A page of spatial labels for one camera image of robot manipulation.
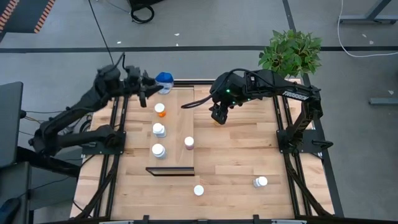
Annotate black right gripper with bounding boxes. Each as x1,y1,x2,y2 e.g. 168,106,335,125
210,77,240,125

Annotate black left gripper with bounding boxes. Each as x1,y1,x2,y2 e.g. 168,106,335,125
119,77,164,108

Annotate clear bottle blue cap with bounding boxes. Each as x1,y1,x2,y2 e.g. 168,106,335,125
154,71,175,96

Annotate pink bottle white cap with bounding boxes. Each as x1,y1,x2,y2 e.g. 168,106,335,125
183,136,195,151

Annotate black equipment base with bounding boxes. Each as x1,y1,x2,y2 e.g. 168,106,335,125
128,0,165,9

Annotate green plant white pot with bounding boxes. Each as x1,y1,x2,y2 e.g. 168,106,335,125
257,29,323,79

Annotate dark mat orange striped edges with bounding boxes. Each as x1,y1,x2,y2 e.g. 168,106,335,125
0,0,57,34

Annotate black monitor panel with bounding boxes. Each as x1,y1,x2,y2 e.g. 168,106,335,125
0,81,25,169

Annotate grey floor bar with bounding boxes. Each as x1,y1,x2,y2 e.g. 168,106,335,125
369,97,398,106

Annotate dark grey desk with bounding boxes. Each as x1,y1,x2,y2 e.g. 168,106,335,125
0,145,82,224

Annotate dark blue chair part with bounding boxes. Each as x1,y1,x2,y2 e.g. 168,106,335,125
0,197,21,224

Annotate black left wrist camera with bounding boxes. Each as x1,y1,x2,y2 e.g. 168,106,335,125
125,65,141,82

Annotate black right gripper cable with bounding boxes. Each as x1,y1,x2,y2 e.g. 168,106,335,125
181,68,280,110

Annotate black aluminium table frame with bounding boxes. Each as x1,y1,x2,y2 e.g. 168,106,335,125
70,78,345,224

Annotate wooden shelf black frame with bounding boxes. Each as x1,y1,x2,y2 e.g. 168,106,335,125
145,85,196,177

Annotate coiled black cable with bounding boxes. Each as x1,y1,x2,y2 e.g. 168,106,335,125
130,4,155,25

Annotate thin black floor cable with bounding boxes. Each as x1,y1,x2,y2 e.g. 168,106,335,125
88,0,115,65

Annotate white floor cable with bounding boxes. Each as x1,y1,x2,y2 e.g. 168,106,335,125
337,0,398,58

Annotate grey desk leg frame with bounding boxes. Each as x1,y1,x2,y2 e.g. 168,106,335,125
338,0,398,26

